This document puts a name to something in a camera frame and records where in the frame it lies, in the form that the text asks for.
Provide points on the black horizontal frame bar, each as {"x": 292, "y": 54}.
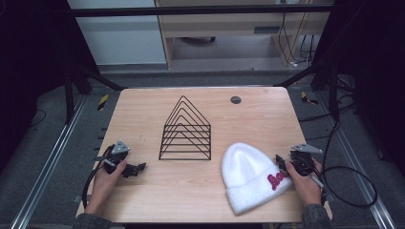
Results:
{"x": 191, "y": 10}

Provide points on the person's right hand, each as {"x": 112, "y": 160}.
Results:
{"x": 304, "y": 187}

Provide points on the black metal stand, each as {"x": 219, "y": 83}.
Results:
{"x": 69, "y": 95}
{"x": 333, "y": 92}

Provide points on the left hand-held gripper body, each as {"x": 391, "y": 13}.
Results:
{"x": 117, "y": 156}

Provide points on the white cabinet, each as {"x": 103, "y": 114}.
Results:
{"x": 124, "y": 41}

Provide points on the black curtain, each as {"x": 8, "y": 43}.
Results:
{"x": 31, "y": 63}
{"x": 375, "y": 63}

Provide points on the wooden desk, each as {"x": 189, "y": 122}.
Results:
{"x": 223, "y": 27}

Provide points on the aluminium floor rail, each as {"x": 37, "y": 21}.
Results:
{"x": 47, "y": 165}
{"x": 359, "y": 171}

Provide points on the yellow black tape strip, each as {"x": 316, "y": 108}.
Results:
{"x": 308, "y": 99}
{"x": 102, "y": 102}

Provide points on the white knit beanie hat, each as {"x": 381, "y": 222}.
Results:
{"x": 248, "y": 178}

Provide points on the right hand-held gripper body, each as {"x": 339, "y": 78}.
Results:
{"x": 302, "y": 160}

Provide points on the person's left hand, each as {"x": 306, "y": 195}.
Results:
{"x": 103, "y": 186}

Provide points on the round grey table grommet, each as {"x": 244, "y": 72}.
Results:
{"x": 235, "y": 100}

